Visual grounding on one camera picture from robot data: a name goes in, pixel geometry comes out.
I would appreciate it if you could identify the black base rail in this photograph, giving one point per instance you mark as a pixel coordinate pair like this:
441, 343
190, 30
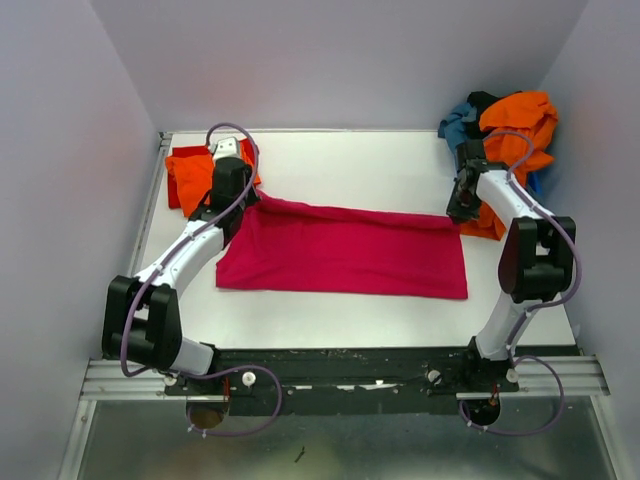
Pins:
344, 381

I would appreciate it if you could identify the blue plastic bin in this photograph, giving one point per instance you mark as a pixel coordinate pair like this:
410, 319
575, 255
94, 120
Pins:
534, 183

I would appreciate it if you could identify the magenta t shirt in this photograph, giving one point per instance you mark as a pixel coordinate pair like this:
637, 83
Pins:
292, 246

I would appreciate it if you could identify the black t shirt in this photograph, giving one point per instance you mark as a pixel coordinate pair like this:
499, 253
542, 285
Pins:
479, 102

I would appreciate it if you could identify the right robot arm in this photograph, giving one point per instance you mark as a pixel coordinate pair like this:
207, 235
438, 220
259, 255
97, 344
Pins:
537, 269

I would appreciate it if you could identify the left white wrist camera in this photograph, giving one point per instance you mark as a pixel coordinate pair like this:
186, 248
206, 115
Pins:
229, 147

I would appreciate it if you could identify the aluminium frame rail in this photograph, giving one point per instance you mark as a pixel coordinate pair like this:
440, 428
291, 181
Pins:
581, 376

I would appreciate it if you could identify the folded orange t shirt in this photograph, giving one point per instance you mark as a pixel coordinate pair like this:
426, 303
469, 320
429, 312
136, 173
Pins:
195, 180

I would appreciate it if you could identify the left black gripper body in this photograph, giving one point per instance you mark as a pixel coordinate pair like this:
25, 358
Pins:
240, 201

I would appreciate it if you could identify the blue grey t shirt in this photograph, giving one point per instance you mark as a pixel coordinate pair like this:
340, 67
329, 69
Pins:
458, 125

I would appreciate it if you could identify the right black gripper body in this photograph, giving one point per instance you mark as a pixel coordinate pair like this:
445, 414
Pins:
461, 201

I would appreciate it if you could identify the folded red t shirt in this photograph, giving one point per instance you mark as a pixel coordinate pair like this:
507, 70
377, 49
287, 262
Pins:
172, 192

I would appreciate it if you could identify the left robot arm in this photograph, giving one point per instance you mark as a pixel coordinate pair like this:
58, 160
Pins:
142, 324

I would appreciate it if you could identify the orange t shirt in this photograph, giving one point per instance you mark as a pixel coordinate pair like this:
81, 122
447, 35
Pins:
195, 180
525, 124

